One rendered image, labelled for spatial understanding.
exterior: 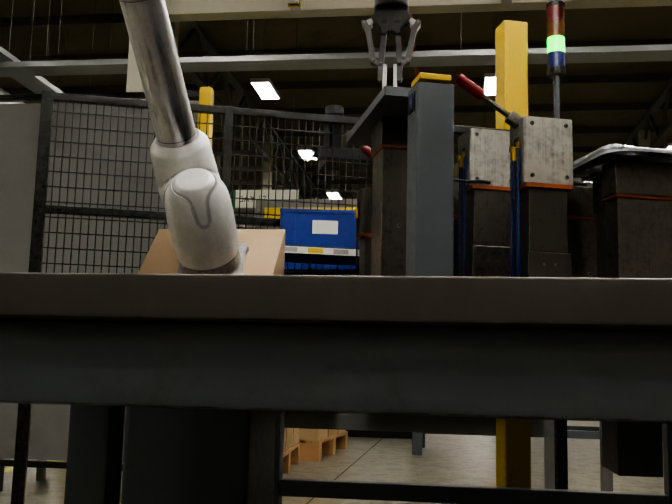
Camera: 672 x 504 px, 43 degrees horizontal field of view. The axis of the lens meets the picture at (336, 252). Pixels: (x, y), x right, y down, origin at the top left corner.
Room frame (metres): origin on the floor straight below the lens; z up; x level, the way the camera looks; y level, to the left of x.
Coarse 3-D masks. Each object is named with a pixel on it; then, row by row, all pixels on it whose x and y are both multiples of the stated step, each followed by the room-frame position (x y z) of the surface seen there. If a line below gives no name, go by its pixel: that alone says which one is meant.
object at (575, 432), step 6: (570, 426) 7.54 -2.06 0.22; (576, 426) 7.54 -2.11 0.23; (582, 426) 7.53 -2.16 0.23; (588, 426) 7.53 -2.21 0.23; (594, 426) 7.54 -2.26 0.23; (414, 432) 6.98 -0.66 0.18; (420, 432) 6.97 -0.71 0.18; (570, 432) 6.82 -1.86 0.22; (576, 432) 6.82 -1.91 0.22; (582, 432) 6.81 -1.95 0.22; (588, 432) 6.81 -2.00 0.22; (594, 432) 6.80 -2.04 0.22; (414, 438) 6.98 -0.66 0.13; (420, 438) 6.97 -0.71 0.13; (576, 438) 6.82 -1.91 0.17; (582, 438) 6.81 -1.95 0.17; (588, 438) 6.81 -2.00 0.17; (594, 438) 6.80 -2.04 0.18; (414, 444) 6.98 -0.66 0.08; (420, 444) 6.97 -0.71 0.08; (414, 450) 6.98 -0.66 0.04; (420, 450) 6.97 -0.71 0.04
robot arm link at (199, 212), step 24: (192, 168) 2.03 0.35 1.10; (168, 192) 2.00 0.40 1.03; (192, 192) 1.96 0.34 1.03; (216, 192) 1.99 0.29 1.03; (168, 216) 2.02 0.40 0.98; (192, 216) 1.98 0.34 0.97; (216, 216) 2.00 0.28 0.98; (192, 240) 2.02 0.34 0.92; (216, 240) 2.03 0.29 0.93; (192, 264) 2.08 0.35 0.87; (216, 264) 2.08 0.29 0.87
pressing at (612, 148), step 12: (612, 144) 1.37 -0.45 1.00; (588, 156) 1.44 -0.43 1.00; (600, 156) 1.45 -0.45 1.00; (612, 156) 1.44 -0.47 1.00; (624, 156) 1.44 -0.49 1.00; (636, 156) 1.44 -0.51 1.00; (648, 156) 1.44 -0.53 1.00; (660, 156) 1.44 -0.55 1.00; (576, 168) 1.53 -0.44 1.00; (588, 168) 1.53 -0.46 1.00; (600, 168) 1.53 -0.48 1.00; (576, 180) 1.63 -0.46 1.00
